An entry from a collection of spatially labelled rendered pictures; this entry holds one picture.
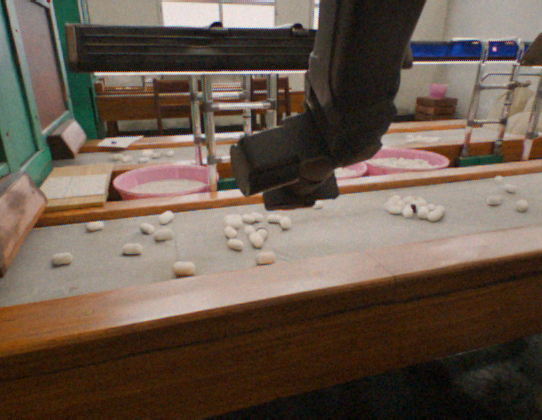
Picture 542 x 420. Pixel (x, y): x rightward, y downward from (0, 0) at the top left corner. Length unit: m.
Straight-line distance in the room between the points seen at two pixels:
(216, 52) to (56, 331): 0.49
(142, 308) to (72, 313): 0.09
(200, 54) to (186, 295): 0.40
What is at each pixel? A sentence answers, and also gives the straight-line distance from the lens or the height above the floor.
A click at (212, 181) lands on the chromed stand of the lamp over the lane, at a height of 0.79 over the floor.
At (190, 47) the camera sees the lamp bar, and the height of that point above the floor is 1.08.
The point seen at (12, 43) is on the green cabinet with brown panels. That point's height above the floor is 1.09.
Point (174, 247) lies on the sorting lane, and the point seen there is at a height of 0.74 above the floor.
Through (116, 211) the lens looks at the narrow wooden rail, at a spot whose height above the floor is 0.76.
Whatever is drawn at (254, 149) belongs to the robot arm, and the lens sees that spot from 0.38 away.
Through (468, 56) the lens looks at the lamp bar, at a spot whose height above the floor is 1.06.
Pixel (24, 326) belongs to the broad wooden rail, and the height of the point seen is 0.76.
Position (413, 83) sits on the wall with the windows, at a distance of 7.36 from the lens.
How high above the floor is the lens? 1.07
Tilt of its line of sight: 23 degrees down
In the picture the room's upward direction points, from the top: straight up
